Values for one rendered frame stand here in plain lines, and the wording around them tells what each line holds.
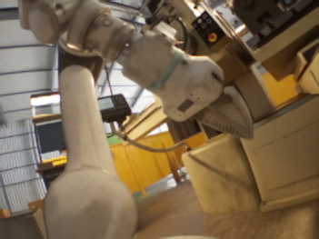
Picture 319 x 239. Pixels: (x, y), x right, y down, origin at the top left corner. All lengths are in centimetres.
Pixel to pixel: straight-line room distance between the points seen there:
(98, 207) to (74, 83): 26
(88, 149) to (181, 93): 20
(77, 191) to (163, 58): 22
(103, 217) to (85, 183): 6
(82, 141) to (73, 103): 8
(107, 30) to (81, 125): 19
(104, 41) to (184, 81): 11
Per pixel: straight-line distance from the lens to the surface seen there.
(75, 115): 33
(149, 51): 18
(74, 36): 21
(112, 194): 26
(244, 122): 27
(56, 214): 26
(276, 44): 83
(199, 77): 18
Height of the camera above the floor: 66
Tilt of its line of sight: 13 degrees up
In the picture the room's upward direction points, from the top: 23 degrees counter-clockwise
